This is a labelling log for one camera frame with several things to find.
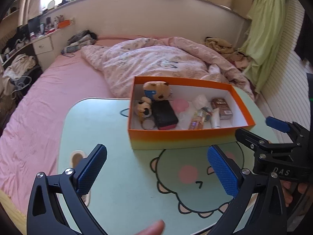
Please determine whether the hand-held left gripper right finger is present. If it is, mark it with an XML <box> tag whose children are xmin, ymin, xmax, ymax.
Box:
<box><xmin>207</xmin><ymin>144</ymin><xmax>288</xmax><ymax>235</ymax></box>

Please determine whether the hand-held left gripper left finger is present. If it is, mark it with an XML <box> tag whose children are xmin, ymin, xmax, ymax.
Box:
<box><xmin>26</xmin><ymin>144</ymin><xmax>108</xmax><ymax>235</ymax></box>

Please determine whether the small brown box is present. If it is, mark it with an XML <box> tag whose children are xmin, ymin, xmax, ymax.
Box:
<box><xmin>211</xmin><ymin>97</ymin><xmax>233</xmax><ymax>120</ymax></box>

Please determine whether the person's right hand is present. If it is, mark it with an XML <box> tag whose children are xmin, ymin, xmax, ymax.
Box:
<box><xmin>280</xmin><ymin>180</ymin><xmax>313</xmax><ymax>207</ymax></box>

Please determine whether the small glass perfume bottle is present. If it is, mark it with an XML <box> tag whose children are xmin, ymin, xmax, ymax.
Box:
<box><xmin>188</xmin><ymin>110</ymin><xmax>204</xmax><ymax>130</ymax></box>

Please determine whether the orange cardboard box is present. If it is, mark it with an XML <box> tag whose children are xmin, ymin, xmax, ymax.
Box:
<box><xmin>127</xmin><ymin>76</ymin><xmax>256</xmax><ymax>150</ymax></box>

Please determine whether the white nightstand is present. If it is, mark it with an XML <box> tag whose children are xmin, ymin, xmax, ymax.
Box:
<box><xmin>32</xmin><ymin>33</ymin><xmax>55</xmax><ymax>55</ymax></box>

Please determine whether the small plush dog keychain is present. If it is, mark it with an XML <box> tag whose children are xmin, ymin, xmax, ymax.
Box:
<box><xmin>136</xmin><ymin>97</ymin><xmax>156</xmax><ymax>130</ymax></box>

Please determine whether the wall shelf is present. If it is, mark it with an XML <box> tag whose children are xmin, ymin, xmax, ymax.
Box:
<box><xmin>0</xmin><ymin>0</ymin><xmax>27</xmax><ymax>37</ymax></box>

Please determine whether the black monitor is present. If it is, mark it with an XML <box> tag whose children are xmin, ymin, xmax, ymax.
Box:
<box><xmin>27</xmin><ymin>17</ymin><xmax>42</xmax><ymax>36</ymax></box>

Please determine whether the beige clothes pile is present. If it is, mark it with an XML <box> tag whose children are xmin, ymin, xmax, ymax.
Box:
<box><xmin>204</xmin><ymin>37</ymin><xmax>250</xmax><ymax>70</ymax></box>

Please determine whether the green curtain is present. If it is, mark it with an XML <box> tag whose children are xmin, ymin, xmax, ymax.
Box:
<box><xmin>236</xmin><ymin>0</ymin><xmax>294</xmax><ymax>93</ymax></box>

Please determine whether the white ribbed panel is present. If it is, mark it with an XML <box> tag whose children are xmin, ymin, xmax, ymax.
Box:
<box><xmin>254</xmin><ymin>0</ymin><xmax>313</xmax><ymax>152</ymax></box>

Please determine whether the yellow mat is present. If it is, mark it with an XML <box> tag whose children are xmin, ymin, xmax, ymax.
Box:
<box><xmin>0</xmin><ymin>188</ymin><xmax>27</xmax><ymax>235</ymax></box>

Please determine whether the black case with pink edge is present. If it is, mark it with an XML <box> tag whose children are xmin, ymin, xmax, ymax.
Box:
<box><xmin>151</xmin><ymin>100</ymin><xmax>179</xmax><ymax>131</ymax></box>

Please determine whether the crumpled clear plastic wrap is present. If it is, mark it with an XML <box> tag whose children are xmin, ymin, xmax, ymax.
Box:
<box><xmin>191</xmin><ymin>94</ymin><xmax>208</xmax><ymax>109</ymax></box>

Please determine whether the narrow beige curtain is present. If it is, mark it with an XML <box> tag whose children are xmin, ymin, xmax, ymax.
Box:
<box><xmin>20</xmin><ymin>0</ymin><xmax>46</xmax><ymax>20</ymax></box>

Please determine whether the pink floral quilt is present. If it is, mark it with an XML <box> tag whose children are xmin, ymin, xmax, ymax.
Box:
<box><xmin>81</xmin><ymin>37</ymin><xmax>255</xmax><ymax>101</ymax></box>

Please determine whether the tan bear plush toy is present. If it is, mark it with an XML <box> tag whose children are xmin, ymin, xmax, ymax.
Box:
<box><xmin>142</xmin><ymin>81</ymin><xmax>174</xmax><ymax>101</ymax></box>

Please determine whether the grey clothes pile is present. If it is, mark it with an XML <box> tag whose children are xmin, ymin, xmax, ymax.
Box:
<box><xmin>61</xmin><ymin>29</ymin><xmax>98</xmax><ymax>54</ymax></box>

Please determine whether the green cartoon desktop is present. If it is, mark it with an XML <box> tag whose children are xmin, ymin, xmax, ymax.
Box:
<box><xmin>57</xmin><ymin>87</ymin><xmax>280</xmax><ymax>235</ymax></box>

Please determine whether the white clothes pile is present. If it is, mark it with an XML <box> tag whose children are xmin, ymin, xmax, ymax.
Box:
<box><xmin>2</xmin><ymin>54</ymin><xmax>37</xmax><ymax>96</ymax></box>

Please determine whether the white tube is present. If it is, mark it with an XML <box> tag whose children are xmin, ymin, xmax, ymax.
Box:
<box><xmin>211</xmin><ymin>108</ymin><xmax>222</xmax><ymax>129</ymax></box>

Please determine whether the pink round container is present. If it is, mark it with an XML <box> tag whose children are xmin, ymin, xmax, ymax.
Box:
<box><xmin>174</xmin><ymin>99</ymin><xmax>189</xmax><ymax>112</ymax></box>

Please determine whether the dark cloth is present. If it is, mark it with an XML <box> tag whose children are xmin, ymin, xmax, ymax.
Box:
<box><xmin>295</xmin><ymin>12</ymin><xmax>313</xmax><ymax>61</ymax></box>

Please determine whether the shiny silver round object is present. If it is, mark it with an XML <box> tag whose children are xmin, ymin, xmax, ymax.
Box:
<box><xmin>202</xmin><ymin>106</ymin><xmax>213</xmax><ymax>122</ymax></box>

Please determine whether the person's left hand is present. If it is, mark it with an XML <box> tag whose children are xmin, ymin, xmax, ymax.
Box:
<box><xmin>133</xmin><ymin>220</ymin><xmax>165</xmax><ymax>235</ymax></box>

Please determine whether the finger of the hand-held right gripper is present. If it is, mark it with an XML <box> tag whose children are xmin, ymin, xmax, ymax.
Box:
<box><xmin>266</xmin><ymin>117</ymin><xmax>306</xmax><ymax>140</ymax></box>
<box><xmin>235</xmin><ymin>128</ymin><xmax>269</xmax><ymax>159</ymax></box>

